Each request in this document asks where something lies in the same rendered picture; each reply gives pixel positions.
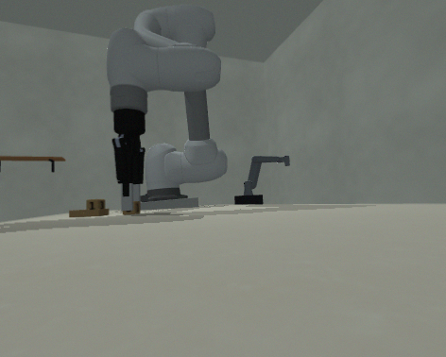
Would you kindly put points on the tan wooden number cube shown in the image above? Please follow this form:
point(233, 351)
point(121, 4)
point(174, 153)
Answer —
point(136, 208)
point(95, 204)

